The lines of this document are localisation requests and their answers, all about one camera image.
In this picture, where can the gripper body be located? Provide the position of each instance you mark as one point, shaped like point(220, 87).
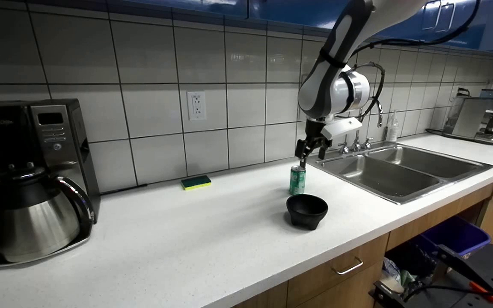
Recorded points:
point(315, 130)

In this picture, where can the blue bin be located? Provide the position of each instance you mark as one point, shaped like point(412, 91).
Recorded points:
point(456, 235)

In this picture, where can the yellow and green sponge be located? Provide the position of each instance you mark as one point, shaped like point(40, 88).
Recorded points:
point(196, 182)

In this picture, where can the steel espresso machine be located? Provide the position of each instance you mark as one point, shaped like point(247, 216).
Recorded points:
point(471, 117)

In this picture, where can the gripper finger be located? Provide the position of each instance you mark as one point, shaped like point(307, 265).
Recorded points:
point(302, 149)
point(323, 147)

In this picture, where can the black and steel coffee maker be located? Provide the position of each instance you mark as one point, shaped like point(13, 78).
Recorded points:
point(58, 137)

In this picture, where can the white plastic bag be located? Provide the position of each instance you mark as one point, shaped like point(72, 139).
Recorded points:
point(394, 276)

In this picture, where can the wooden drawer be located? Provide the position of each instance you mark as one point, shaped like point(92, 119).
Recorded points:
point(336, 265)

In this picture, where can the clear soap bottle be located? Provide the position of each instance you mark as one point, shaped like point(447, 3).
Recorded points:
point(392, 130)

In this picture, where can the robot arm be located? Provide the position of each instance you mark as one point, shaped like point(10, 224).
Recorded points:
point(334, 47)

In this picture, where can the chrome tap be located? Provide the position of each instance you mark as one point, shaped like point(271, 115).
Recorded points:
point(357, 143)

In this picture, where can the white wall socket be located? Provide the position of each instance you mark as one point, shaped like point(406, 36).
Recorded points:
point(196, 105)

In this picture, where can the green can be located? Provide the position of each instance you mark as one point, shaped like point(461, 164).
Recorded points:
point(297, 182)

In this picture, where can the blue wall cabinet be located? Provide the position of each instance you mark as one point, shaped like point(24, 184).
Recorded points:
point(289, 10)

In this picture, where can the steel coffee carafe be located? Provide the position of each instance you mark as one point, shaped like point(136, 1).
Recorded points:
point(37, 218)

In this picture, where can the black bowl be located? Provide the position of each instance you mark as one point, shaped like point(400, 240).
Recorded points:
point(306, 210)

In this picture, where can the steel double sink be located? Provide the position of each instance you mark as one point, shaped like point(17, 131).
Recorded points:
point(383, 175)

